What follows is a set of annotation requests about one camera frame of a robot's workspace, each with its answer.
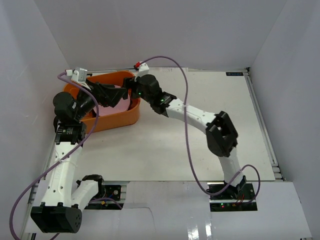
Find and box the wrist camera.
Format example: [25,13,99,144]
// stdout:
[134,61,149,82]
[65,67,89,89]

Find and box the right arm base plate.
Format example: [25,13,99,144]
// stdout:
[209,183,258,213]

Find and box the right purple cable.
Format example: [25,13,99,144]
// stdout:
[136,55,261,206]

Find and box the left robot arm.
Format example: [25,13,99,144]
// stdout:
[30,83,129,234]

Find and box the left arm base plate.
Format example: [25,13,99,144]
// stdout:
[85,185,124,210]

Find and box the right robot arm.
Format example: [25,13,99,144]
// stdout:
[123,74,247,200]

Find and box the pink round plate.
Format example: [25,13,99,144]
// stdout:
[98,92,131,117]

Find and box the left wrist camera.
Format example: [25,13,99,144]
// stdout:
[65,67,89,89]

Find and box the orange plastic bin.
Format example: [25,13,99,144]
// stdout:
[62,70,141,133]

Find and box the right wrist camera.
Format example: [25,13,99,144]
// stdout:
[134,61,149,82]

